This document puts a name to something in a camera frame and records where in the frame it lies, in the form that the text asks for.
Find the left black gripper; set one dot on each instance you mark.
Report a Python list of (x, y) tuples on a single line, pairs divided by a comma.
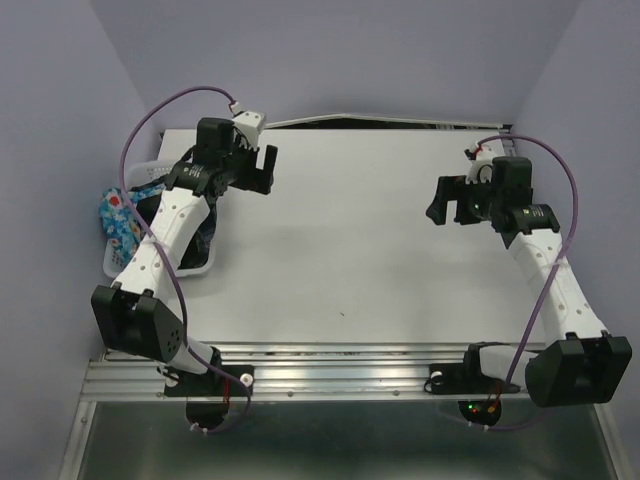
[(257, 180)]

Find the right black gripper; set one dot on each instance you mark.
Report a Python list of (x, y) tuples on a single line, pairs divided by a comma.
[(446, 190)]

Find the navy plaid skirt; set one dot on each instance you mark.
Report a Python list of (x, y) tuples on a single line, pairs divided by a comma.
[(146, 198)]

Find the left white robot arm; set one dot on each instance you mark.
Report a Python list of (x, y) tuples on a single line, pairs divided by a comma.
[(132, 313)]

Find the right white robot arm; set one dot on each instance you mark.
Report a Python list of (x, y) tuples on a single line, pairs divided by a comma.
[(581, 362)]

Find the white plastic basket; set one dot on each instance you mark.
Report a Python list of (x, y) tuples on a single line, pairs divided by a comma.
[(137, 175)]

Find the blue floral skirt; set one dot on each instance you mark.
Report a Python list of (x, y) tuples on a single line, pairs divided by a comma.
[(122, 230)]

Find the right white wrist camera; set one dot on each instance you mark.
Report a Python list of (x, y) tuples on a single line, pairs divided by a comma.
[(481, 164)]

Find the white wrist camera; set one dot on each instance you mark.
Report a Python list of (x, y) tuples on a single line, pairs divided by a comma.
[(481, 164), (250, 124)]

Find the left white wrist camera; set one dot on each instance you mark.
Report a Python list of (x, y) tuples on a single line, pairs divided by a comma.
[(250, 124)]

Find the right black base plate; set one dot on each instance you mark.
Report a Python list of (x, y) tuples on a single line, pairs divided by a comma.
[(457, 379)]

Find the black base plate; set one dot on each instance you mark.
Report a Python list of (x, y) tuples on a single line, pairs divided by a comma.
[(179, 384), (457, 379)]

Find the aluminium mounting rail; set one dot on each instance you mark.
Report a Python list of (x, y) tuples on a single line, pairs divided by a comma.
[(290, 372)]

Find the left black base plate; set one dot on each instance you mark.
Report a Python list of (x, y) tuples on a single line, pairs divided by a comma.
[(179, 384)]

